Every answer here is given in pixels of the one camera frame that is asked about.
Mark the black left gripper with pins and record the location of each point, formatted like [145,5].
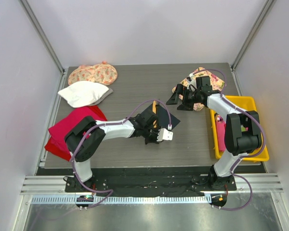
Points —
[154,140]

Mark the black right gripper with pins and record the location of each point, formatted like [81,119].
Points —
[174,99]

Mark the dark blue paper napkin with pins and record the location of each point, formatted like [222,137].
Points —
[163,118]

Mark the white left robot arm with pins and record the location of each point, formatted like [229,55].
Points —
[86,136]

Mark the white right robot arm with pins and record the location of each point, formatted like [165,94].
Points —
[242,132]

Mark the iridescent metal spoon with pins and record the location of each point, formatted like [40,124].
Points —
[218,118]

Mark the grey cloth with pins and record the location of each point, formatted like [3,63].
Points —
[109,91]

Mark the yellow plastic bin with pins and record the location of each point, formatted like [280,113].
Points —
[244,102]

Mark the floral fabric pouch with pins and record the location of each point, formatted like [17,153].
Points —
[102,73]

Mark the white cloth bag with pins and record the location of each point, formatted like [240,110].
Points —
[82,93]

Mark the magenta cloth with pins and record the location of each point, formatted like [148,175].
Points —
[63,127]

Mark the red cloth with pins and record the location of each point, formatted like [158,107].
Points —
[52,148]

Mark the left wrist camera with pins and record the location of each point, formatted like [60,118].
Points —
[164,135]

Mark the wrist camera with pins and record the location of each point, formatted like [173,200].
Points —
[201,83]
[164,135]

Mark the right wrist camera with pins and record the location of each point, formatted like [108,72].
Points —
[201,83]

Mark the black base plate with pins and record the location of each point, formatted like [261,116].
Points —
[147,182]

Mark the aluminium front rail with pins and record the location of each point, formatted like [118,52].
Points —
[51,190]

